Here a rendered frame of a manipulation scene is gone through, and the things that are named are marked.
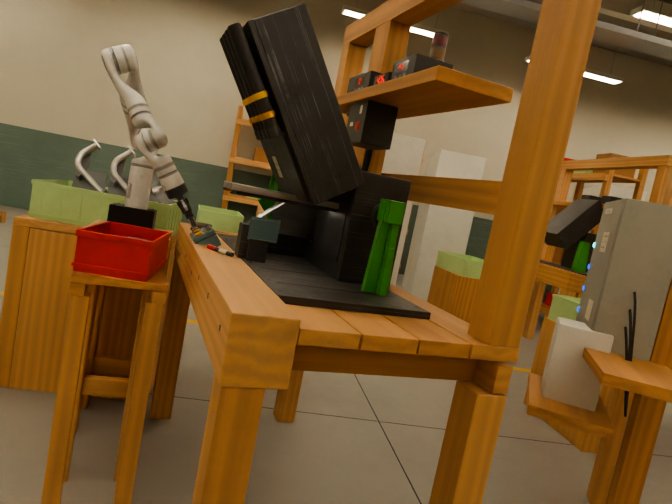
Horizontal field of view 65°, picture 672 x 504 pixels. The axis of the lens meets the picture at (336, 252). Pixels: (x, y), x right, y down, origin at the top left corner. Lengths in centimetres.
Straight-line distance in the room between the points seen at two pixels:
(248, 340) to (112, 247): 70
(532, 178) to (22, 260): 219
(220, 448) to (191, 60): 834
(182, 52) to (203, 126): 117
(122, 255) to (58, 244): 107
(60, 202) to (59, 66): 692
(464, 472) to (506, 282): 47
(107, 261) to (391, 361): 86
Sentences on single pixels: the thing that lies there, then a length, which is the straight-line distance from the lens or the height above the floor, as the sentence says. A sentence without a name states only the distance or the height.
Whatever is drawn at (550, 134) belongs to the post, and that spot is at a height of 138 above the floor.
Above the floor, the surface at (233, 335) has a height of 86.
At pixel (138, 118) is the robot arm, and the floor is 128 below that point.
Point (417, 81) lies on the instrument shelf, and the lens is 157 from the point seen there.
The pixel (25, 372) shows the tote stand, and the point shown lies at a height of 8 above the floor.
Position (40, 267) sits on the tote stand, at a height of 58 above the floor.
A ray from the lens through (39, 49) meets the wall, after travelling 969.
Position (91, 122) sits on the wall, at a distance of 932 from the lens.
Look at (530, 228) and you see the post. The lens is 129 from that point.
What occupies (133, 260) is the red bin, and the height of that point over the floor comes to 86.
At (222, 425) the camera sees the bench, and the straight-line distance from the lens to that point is 111.
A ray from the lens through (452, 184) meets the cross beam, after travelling 167.
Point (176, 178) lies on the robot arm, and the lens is 190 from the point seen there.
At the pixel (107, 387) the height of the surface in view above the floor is 21.
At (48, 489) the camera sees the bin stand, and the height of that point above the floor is 15.
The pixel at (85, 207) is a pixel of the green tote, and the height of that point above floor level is 88.
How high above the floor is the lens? 115
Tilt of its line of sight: 6 degrees down
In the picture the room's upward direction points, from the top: 11 degrees clockwise
